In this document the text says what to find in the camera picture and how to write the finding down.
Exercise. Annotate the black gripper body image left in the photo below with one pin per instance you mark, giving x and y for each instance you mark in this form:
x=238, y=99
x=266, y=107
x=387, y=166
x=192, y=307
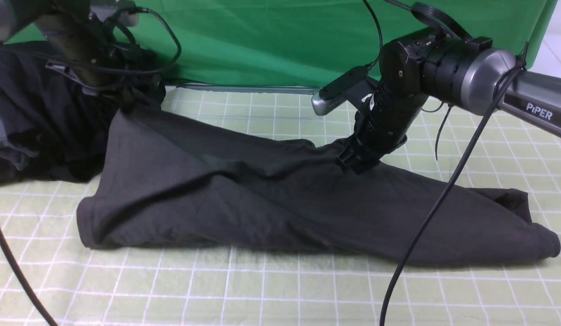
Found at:
x=125, y=88

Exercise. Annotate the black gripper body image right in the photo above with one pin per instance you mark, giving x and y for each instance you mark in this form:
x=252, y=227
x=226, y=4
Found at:
x=362, y=153

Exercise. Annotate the dark gray long-sleeve shirt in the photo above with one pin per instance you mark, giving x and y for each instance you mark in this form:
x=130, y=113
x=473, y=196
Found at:
x=172, y=181

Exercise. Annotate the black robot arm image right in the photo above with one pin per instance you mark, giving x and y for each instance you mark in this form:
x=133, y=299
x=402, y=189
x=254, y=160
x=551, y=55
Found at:
x=532, y=97

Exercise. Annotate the pile of black clothes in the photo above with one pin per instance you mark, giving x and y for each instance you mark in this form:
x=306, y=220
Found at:
x=50, y=129

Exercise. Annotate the green backdrop cloth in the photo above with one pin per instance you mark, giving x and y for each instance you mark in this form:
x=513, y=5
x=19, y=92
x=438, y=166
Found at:
x=312, y=42

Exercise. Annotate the light green checkered tablecloth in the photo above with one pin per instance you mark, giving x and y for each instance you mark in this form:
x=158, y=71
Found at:
x=233, y=287

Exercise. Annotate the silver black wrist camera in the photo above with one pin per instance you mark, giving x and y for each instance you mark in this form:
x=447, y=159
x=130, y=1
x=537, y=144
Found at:
x=354, y=86

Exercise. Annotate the black cable image right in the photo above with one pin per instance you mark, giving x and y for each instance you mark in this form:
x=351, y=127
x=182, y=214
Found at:
x=443, y=199

